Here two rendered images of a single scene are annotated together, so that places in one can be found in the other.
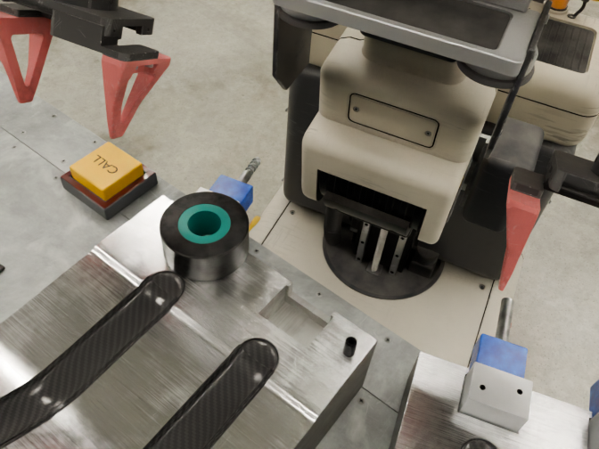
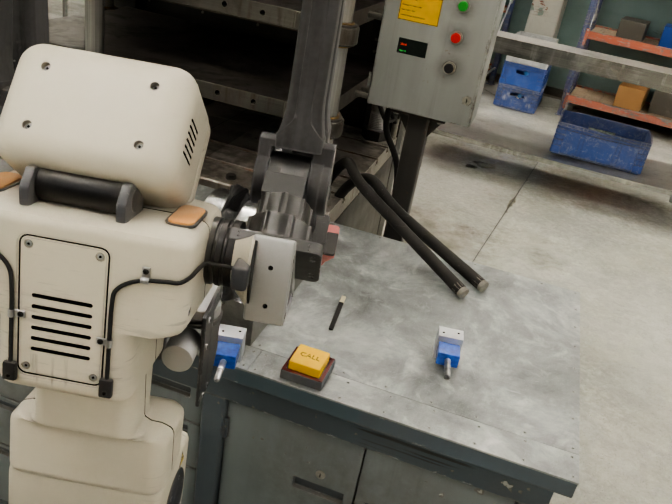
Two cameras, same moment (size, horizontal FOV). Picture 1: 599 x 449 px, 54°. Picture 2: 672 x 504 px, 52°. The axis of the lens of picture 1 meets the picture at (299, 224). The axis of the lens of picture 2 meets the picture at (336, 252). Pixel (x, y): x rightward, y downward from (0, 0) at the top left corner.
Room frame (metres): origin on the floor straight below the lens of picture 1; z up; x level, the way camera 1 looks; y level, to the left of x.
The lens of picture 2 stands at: (1.46, -0.11, 1.60)
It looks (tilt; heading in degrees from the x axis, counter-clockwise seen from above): 27 degrees down; 160
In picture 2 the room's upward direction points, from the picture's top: 10 degrees clockwise
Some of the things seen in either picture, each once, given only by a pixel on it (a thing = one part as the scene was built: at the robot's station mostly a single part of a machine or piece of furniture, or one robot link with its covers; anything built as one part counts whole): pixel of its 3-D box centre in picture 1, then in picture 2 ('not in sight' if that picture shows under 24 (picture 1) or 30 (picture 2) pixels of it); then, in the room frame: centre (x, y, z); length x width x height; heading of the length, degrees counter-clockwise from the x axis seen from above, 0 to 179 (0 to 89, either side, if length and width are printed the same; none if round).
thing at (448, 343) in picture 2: not in sight; (447, 357); (0.49, 0.51, 0.83); 0.13 x 0.05 x 0.05; 155
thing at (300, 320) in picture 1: (297, 323); not in sight; (0.27, -0.01, 0.87); 0.05 x 0.05 x 0.04; 57
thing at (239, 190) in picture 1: (233, 192); (224, 358); (0.47, 0.08, 0.83); 0.13 x 0.05 x 0.05; 160
